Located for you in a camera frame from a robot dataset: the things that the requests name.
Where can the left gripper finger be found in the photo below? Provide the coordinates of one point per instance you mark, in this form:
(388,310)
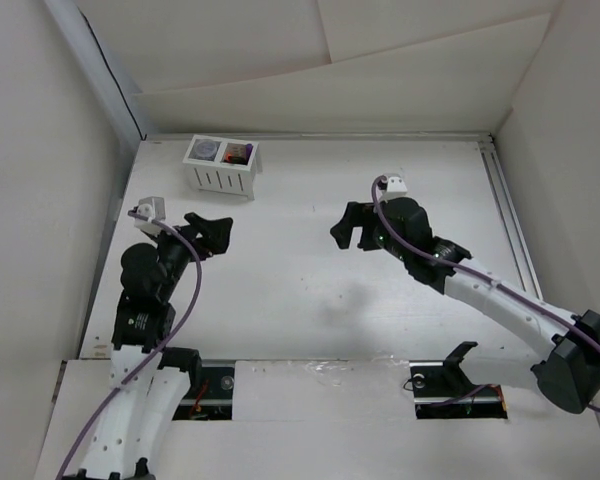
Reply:
(217,236)
(198,226)

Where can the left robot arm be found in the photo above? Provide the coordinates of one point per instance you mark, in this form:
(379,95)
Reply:
(148,378)

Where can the white two-compartment organizer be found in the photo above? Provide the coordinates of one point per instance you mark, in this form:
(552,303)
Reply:
(220,177)

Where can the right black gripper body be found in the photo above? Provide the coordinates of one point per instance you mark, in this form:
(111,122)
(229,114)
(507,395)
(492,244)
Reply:
(375,233)

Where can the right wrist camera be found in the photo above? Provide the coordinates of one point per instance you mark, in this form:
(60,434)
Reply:
(391,187)

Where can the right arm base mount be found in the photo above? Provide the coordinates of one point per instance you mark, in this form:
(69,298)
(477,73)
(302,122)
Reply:
(442,391)

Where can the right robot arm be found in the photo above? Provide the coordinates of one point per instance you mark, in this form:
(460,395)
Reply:
(567,345)

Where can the clear jar of paper clips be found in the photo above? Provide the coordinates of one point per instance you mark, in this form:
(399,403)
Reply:
(204,149)

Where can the purple highlighter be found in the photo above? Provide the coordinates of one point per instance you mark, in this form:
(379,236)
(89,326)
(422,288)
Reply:
(248,149)

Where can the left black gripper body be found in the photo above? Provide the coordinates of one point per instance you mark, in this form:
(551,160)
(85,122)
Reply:
(176,252)

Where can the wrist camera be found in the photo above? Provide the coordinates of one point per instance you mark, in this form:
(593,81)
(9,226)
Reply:
(145,212)
(391,187)

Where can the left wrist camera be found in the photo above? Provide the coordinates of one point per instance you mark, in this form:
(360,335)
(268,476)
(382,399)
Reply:
(145,212)

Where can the pink highlighter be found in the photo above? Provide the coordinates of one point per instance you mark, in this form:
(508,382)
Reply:
(238,154)

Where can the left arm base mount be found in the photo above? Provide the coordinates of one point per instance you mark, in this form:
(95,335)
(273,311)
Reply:
(212,399)

